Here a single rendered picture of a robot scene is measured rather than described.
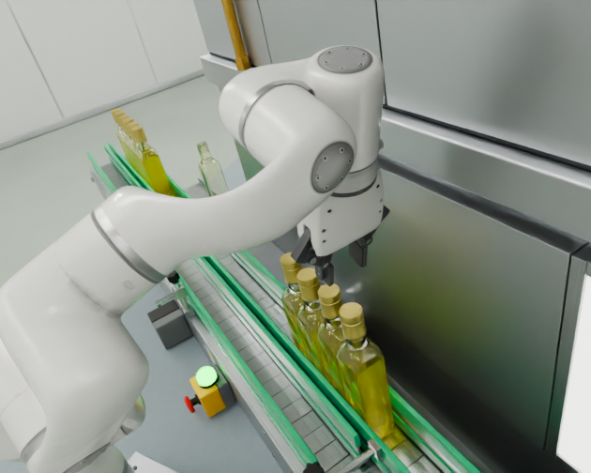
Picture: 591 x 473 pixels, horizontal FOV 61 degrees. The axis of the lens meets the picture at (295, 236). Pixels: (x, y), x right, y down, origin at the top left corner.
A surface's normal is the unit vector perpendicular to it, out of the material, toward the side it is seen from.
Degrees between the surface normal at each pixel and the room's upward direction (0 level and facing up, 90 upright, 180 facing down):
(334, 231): 106
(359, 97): 101
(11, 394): 44
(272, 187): 84
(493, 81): 90
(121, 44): 90
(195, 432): 0
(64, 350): 35
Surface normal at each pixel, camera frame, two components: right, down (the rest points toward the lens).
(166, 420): -0.20, -0.81
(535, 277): -0.84, 0.44
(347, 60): -0.06, -0.67
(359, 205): 0.57, 0.59
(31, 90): 0.52, 0.40
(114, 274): 0.30, 0.26
